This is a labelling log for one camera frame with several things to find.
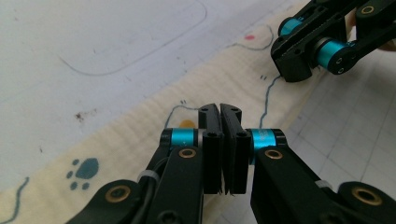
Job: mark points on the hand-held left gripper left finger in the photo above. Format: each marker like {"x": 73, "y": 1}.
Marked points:
{"x": 211, "y": 149}

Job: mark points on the white gridded mat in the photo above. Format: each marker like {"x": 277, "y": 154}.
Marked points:
{"x": 93, "y": 31}

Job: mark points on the cream cloth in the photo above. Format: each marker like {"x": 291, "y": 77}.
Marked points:
{"x": 124, "y": 146}

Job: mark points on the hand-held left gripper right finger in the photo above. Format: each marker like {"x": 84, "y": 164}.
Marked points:
{"x": 238, "y": 152}

